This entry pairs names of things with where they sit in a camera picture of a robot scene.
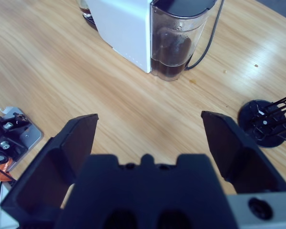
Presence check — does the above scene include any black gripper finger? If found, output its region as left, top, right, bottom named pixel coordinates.
left=1, top=113, right=99, bottom=229
left=200, top=110, right=286, bottom=194

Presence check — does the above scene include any white capsule coffee machine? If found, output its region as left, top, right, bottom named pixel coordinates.
left=82, top=0, right=153, bottom=73

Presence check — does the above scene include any clear glass cup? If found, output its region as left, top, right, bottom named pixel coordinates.
left=77, top=0, right=92, bottom=18

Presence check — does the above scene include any orange clamp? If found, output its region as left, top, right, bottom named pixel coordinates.
left=0, top=162, right=14, bottom=182

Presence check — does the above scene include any clear water tank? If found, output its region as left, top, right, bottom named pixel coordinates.
left=149, top=0, right=218, bottom=81

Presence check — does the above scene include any black wire capsule holder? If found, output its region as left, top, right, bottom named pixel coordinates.
left=237, top=92, right=286, bottom=149

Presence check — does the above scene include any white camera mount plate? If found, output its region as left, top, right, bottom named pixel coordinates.
left=0, top=106, right=44, bottom=171

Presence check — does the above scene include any black power cord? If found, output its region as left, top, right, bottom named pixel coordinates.
left=184, top=0, right=225, bottom=70

